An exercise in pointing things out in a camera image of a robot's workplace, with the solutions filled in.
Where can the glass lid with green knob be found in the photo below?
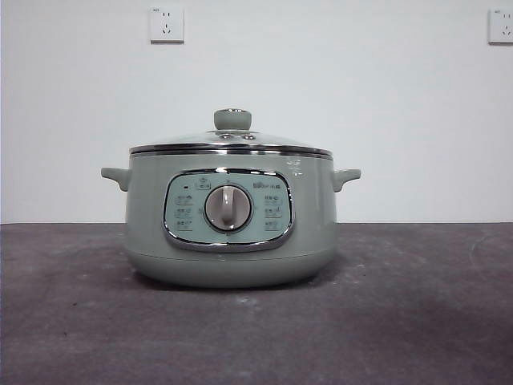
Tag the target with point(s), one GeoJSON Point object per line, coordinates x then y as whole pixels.
{"type": "Point", "coordinates": [232, 119]}

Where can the sage green electric cooking pot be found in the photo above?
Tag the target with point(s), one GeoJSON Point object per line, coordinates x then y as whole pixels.
{"type": "Point", "coordinates": [152, 200]}

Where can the white wall socket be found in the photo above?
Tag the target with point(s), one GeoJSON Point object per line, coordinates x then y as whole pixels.
{"type": "Point", "coordinates": [167, 24]}
{"type": "Point", "coordinates": [502, 26]}

